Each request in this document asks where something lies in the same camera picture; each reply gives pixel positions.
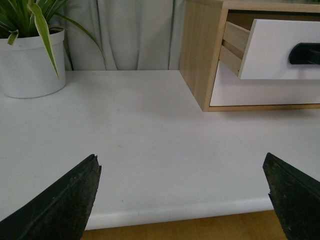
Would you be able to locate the green striped plant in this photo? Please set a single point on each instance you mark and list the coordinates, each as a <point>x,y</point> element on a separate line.
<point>26,19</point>

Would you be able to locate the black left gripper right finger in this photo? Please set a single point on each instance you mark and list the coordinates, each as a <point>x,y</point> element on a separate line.
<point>295,197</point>

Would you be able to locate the grey curtain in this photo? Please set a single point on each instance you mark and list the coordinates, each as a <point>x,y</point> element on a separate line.
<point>124,34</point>

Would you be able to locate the black drawer handle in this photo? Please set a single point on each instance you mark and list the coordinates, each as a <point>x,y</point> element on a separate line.
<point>305,54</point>

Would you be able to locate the white plant pot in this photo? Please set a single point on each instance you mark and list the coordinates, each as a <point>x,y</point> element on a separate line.
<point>26,70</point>

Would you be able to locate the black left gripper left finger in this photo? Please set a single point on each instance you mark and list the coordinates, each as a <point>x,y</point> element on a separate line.
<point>61,211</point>

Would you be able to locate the light wooden drawer cabinet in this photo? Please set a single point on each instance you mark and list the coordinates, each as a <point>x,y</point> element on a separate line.
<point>203,31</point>

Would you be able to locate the white drawer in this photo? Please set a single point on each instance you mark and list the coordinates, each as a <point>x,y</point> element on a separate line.
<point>262,52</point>
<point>229,90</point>

